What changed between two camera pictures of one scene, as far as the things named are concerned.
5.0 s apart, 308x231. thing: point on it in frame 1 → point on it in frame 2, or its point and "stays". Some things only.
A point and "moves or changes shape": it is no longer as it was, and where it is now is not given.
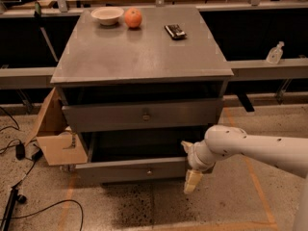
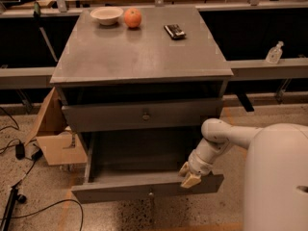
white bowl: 108,15 stays
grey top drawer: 143,115 stays
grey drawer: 126,155 moves or changes shape
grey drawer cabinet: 136,83 stays
